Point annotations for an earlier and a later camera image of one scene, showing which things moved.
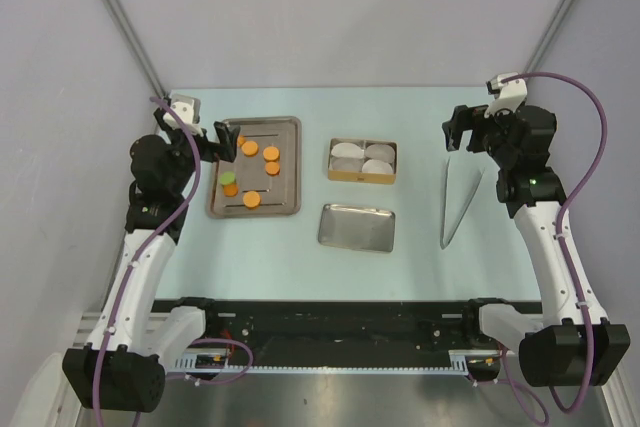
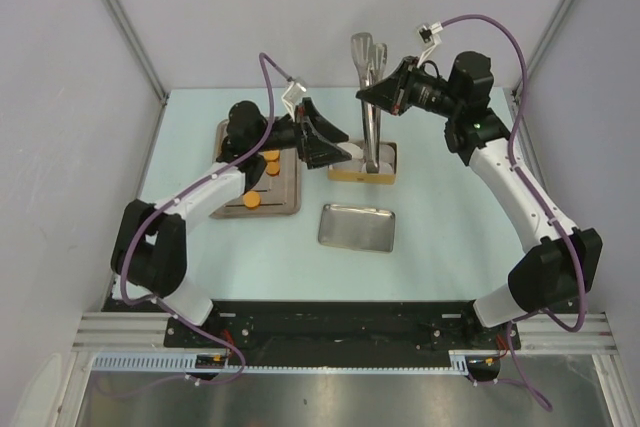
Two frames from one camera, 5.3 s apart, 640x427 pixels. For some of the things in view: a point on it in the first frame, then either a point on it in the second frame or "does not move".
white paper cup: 380,151 does not move
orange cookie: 271,153 does not move
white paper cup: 376,166 does not move
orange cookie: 272,168 does not move
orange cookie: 251,199 does not move
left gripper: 227,136 → 316,152
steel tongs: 464,173 → 371,61
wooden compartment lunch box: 362,160 does not move
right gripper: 465,118 → 394,93
